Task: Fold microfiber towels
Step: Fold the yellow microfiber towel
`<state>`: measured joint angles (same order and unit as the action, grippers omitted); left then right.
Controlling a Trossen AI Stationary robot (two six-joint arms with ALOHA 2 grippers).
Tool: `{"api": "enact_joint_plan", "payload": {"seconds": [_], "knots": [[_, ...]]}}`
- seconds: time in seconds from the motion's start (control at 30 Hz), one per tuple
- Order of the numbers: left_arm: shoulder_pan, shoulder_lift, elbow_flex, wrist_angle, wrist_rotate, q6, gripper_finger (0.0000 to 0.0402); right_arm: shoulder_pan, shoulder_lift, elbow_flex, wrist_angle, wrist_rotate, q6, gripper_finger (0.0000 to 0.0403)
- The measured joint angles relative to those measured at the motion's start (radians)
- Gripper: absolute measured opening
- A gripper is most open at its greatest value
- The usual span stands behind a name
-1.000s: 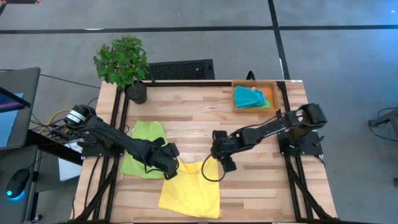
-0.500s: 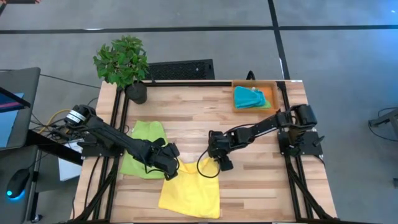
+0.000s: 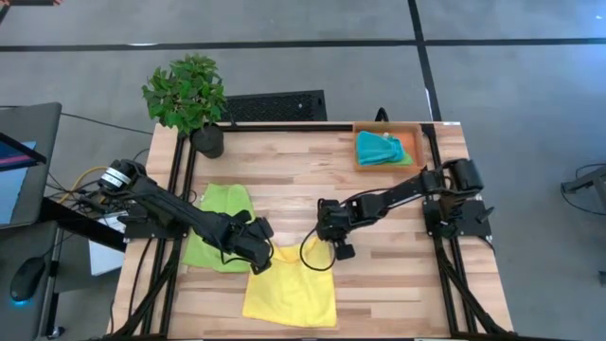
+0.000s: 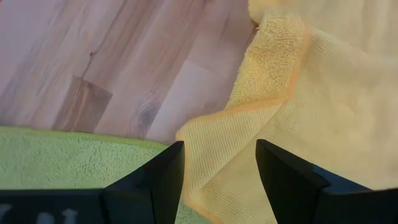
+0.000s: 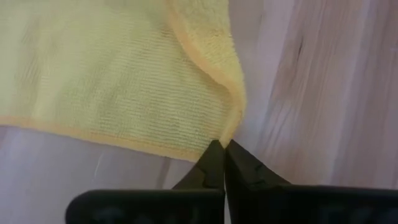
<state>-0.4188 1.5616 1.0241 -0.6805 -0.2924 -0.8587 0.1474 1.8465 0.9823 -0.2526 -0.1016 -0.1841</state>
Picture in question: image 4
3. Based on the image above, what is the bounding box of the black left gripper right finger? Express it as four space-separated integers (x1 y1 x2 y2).
256 139 398 224

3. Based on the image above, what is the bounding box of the green microfiber towel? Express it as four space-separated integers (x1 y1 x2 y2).
0 125 212 224

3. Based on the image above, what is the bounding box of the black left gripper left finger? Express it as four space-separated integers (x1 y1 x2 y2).
0 141 186 224

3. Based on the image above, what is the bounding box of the yellow microfiber towel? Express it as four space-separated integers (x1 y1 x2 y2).
175 0 398 224

